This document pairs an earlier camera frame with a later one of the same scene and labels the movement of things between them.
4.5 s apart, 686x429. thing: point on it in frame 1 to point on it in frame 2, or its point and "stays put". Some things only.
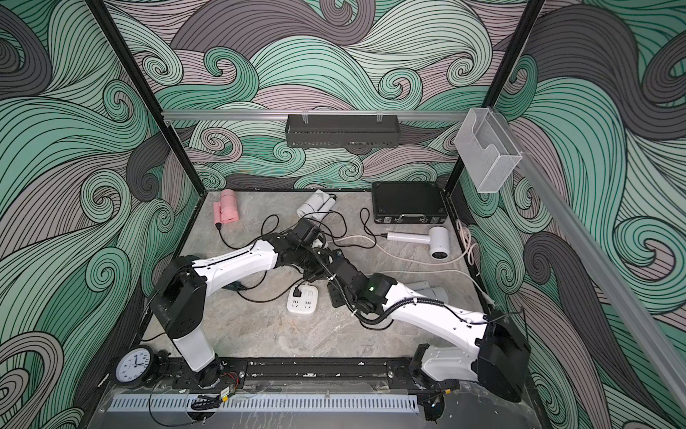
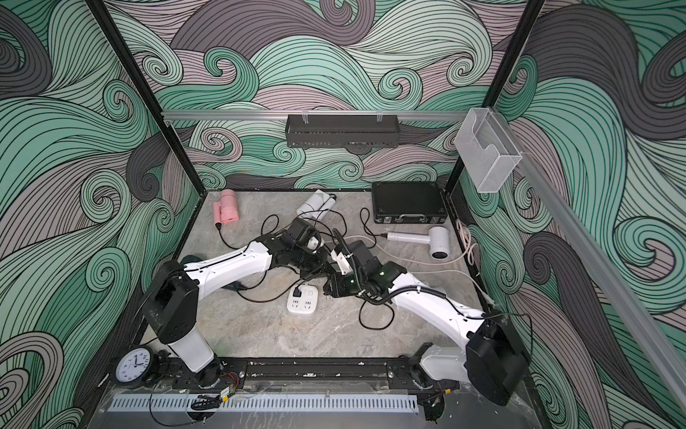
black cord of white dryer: x=373 y=234 to x=329 y=209
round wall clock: x=134 y=365 stays put
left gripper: x=322 y=270 stays put
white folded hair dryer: x=317 y=206 stays put
